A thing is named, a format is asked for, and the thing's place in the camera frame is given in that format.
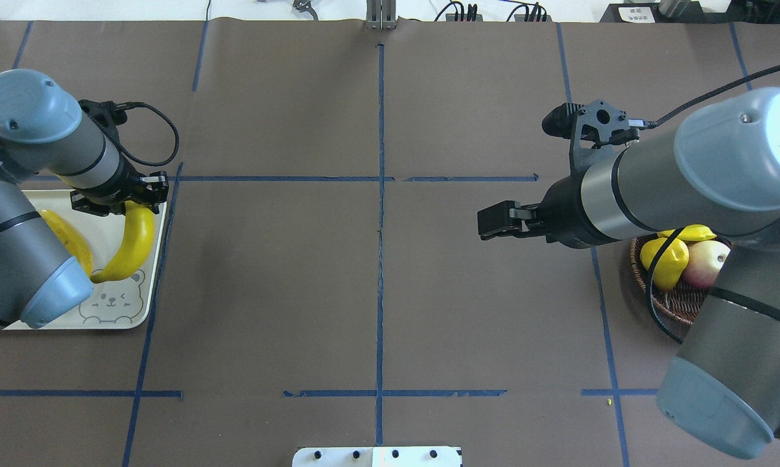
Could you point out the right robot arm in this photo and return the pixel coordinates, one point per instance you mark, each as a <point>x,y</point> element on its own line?
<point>720,168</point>

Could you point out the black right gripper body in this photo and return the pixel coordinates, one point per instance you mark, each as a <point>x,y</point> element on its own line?
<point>563,214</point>

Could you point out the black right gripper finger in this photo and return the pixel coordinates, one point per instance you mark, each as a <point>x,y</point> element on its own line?
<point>508,219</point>

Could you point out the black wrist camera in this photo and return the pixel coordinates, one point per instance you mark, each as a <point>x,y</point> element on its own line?
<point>108,115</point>
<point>595,131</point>

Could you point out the yellow lemon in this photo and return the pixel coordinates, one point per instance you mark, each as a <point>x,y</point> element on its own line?
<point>671,264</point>

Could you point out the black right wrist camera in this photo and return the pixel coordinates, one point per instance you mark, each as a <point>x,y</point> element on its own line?
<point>595,131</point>

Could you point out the aluminium frame post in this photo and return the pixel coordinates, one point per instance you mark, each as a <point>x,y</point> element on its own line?
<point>381,14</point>

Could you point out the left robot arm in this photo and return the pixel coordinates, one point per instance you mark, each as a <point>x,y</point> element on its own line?
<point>44,128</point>

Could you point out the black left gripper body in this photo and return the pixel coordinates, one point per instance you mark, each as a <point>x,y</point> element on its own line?
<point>118,186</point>

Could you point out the brown wicker basket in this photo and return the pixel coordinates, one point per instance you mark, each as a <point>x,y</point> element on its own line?
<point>681,303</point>

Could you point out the yellow star fruit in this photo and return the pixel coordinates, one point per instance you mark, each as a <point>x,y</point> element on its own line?
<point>694,233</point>

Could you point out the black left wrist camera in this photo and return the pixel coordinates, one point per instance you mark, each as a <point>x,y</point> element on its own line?
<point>108,115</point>

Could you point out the cream bear tray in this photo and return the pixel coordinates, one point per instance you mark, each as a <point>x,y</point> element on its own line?
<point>116,305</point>

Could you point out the yellow banana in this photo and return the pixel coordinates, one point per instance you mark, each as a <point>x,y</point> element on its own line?
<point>70,238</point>
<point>138,235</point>

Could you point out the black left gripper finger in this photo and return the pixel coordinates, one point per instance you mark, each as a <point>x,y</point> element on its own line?
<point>154,190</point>

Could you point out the pale peach fruit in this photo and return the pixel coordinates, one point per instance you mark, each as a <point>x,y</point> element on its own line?
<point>706,259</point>

